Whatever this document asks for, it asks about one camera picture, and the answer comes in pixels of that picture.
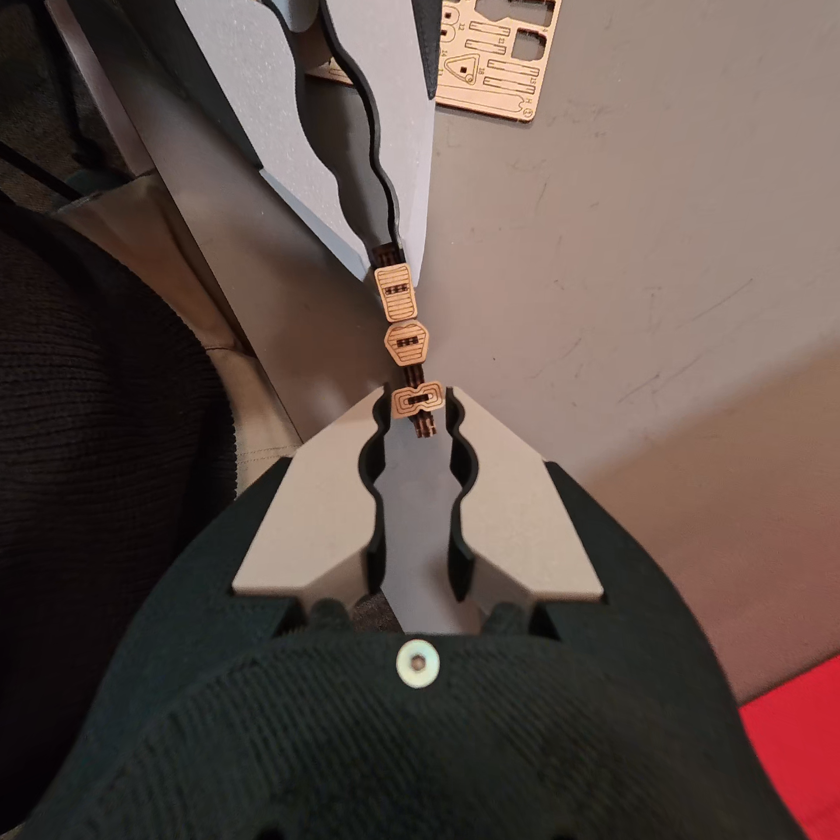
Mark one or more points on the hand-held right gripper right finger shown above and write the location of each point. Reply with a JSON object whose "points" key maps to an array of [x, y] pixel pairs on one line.
{"points": [[525, 525]]}

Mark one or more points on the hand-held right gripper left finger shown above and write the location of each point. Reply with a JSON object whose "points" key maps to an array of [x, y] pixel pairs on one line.
{"points": [[308, 525]]}

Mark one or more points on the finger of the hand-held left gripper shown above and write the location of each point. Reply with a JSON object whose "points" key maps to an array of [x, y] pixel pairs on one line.
{"points": [[403, 98], [262, 98]]}

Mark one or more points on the small wooden puzzle piece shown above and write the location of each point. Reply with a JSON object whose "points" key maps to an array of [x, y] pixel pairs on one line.
{"points": [[436, 400]]}

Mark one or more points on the wooden puzzle model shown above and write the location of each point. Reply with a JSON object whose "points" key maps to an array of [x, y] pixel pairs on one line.
{"points": [[397, 298]]}

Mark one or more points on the grey desk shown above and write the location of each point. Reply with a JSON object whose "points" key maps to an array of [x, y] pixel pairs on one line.
{"points": [[656, 295]]}

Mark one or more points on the wooden puzzle sheet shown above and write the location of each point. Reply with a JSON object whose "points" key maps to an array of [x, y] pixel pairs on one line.
{"points": [[459, 95]]}

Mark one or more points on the beige trousers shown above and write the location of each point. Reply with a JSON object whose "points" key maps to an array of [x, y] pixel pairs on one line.
{"points": [[256, 407]]}

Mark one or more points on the person's black sweater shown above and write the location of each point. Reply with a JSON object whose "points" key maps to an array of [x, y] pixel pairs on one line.
{"points": [[98, 459]]}

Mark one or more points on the red box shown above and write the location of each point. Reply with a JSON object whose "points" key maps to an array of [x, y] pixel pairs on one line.
{"points": [[794, 768]]}

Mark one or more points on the black metal frame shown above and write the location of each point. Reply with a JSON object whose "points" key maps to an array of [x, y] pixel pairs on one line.
{"points": [[39, 98]]}

